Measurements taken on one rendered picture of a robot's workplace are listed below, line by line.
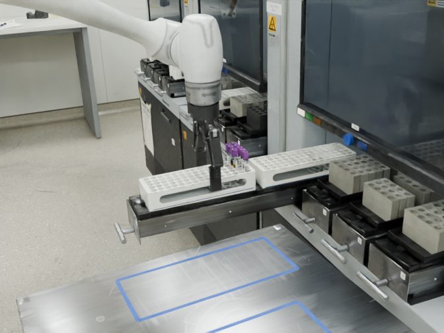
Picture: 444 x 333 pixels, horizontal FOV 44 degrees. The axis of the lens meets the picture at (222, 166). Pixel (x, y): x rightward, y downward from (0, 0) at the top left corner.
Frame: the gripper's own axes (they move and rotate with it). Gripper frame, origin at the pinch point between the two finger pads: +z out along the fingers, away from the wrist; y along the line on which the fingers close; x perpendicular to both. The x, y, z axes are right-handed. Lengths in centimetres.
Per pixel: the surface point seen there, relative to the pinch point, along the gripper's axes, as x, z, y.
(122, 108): 42, 82, -350
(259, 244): 0.2, 4.4, 31.1
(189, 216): -7.9, 7.3, 6.7
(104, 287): -34.4, 4.2, 32.9
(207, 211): -3.2, 7.1, 6.7
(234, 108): 32, 2, -57
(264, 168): 15.1, 0.0, 3.1
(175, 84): 27, 6, -119
